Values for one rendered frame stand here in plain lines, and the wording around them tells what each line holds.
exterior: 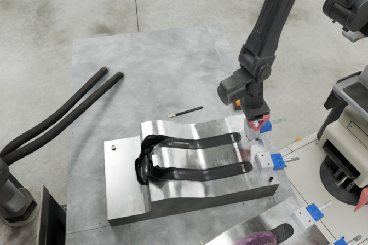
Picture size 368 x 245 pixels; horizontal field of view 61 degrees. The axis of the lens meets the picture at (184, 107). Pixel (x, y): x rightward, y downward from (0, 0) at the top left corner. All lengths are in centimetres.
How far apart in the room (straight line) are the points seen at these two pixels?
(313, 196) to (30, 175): 160
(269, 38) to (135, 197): 57
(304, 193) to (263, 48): 105
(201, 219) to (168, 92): 51
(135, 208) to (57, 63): 193
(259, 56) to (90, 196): 66
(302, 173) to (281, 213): 78
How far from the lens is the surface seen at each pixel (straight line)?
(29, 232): 108
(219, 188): 93
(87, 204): 104
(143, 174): 97
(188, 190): 89
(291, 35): 294
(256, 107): 91
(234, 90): 82
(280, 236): 95
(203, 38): 149
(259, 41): 77
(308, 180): 173
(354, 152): 123
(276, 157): 99
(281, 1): 72
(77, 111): 112
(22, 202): 106
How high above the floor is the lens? 173
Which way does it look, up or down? 51 degrees down
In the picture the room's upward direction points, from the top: 1 degrees clockwise
